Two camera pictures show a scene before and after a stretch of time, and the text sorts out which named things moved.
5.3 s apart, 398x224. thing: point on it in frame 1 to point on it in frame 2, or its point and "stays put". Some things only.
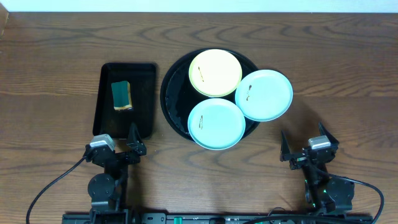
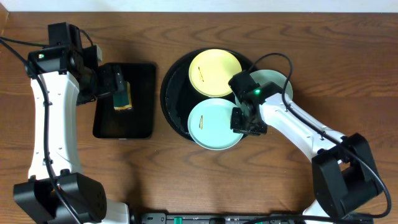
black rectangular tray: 142,79 stays put
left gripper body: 119,156 to 116,83
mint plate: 216,124 stays put
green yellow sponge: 122,96 stays put
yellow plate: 215,73 stays put
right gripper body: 298,160 to 240,122
